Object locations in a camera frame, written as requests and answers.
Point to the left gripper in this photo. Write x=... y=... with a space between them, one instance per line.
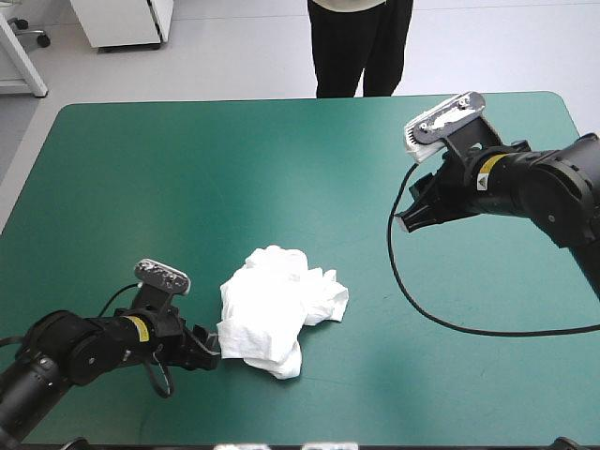
x=171 y=337

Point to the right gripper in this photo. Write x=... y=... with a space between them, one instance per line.
x=457 y=187

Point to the white T-shirt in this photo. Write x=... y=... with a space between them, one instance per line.
x=267 y=309

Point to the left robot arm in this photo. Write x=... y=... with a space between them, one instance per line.
x=56 y=347

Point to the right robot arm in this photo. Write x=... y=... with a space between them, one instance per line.
x=553 y=187

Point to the person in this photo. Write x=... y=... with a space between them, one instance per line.
x=356 y=42

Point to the white desk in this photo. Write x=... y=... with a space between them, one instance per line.
x=23 y=65

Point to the white drawer cabinet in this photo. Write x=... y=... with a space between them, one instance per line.
x=122 y=21

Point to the office chair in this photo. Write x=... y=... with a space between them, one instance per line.
x=33 y=34

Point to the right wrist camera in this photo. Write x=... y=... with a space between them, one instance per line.
x=443 y=123

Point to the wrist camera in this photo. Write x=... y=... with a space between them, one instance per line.
x=161 y=275
x=443 y=123

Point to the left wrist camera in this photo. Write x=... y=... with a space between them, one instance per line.
x=161 y=275

